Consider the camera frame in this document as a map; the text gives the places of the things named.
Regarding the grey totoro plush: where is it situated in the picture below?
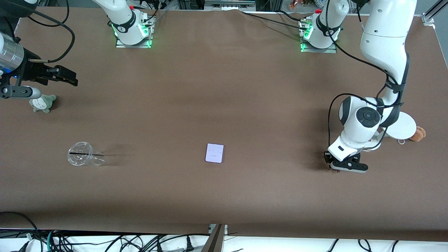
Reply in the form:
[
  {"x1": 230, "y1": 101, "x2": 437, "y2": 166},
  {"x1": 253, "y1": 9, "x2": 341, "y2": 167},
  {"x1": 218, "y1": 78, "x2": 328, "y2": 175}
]
[{"x1": 29, "y1": 94, "x2": 57, "y2": 113}]

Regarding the white round desk lamp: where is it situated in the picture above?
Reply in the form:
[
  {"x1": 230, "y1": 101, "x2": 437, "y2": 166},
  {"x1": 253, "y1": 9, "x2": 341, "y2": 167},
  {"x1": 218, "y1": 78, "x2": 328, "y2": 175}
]
[{"x1": 362, "y1": 112, "x2": 417, "y2": 152}]

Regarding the clear plastic cup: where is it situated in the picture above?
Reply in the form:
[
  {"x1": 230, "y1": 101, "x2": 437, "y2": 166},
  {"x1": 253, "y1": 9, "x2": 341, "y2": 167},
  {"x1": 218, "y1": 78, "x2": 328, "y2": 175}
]
[{"x1": 68, "y1": 141, "x2": 105, "y2": 167}]

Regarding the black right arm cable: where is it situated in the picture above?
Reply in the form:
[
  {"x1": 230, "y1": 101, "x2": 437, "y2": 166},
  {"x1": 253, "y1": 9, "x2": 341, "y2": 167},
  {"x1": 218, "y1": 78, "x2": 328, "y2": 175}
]
[{"x1": 28, "y1": 10, "x2": 76, "y2": 63}]

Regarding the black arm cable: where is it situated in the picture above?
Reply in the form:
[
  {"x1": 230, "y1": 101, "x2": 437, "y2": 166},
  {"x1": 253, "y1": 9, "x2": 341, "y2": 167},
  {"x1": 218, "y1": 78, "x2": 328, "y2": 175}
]
[
  {"x1": 325, "y1": 0, "x2": 404, "y2": 151},
  {"x1": 28, "y1": 10, "x2": 76, "y2": 63}
]

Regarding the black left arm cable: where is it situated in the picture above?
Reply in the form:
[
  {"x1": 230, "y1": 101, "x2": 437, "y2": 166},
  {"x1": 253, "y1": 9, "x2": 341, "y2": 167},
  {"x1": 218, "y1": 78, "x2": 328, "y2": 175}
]
[{"x1": 325, "y1": 0, "x2": 404, "y2": 151}]

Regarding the brown bear plush keychain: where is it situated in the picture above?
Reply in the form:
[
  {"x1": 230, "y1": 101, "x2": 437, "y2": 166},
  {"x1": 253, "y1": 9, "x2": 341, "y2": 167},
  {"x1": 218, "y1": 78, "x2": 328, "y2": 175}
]
[{"x1": 398, "y1": 127, "x2": 426, "y2": 145}]

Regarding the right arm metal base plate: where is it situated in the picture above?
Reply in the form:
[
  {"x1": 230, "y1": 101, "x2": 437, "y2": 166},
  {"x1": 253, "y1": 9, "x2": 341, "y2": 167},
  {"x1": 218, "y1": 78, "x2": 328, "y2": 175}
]
[{"x1": 115, "y1": 16, "x2": 153, "y2": 49}]

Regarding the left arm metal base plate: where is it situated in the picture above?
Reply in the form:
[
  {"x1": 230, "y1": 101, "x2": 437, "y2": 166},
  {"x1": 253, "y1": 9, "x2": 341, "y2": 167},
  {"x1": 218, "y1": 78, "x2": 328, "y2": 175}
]
[{"x1": 300, "y1": 20, "x2": 337, "y2": 54}]

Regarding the black looped floor cable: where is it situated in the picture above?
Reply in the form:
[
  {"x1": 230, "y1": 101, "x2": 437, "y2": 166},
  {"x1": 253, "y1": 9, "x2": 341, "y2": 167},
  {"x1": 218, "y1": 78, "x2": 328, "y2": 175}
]
[{"x1": 0, "y1": 211, "x2": 43, "y2": 252}]

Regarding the short black table cable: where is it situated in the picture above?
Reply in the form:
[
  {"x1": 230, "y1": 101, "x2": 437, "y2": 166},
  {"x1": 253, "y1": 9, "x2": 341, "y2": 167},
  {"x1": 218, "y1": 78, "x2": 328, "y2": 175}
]
[{"x1": 278, "y1": 10, "x2": 304, "y2": 23}]

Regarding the grey aluminium post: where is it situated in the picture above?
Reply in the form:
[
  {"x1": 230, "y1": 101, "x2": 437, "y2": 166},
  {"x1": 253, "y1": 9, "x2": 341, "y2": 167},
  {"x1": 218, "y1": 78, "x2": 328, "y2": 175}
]
[{"x1": 201, "y1": 224, "x2": 228, "y2": 252}]

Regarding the aluminium frame corner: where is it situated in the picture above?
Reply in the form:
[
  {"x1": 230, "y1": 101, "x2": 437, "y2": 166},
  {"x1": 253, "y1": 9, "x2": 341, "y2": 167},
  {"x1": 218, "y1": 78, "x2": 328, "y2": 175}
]
[{"x1": 421, "y1": 0, "x2": 448, "y2": 26}]

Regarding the long black table cable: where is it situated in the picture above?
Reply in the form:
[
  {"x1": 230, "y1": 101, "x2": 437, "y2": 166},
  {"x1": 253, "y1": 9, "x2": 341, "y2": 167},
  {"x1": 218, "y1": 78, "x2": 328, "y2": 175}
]
[{"x1": 240, "y1": 10, "x2": 310, "y2": 30}]

